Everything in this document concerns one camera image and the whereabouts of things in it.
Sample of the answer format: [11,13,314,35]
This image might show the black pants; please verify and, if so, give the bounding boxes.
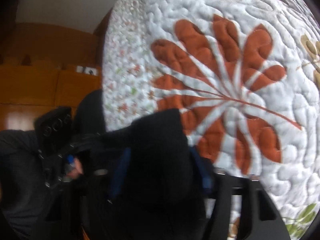
[74,90,206,239]

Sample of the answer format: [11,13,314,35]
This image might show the person's left hand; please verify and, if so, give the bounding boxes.
[66,158,83,179]

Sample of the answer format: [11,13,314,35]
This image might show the orange wooden wardrobe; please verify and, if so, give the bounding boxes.
[1,23,101,130]

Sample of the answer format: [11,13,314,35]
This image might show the floral quilted bedspread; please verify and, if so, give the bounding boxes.
[103,0,319,239]

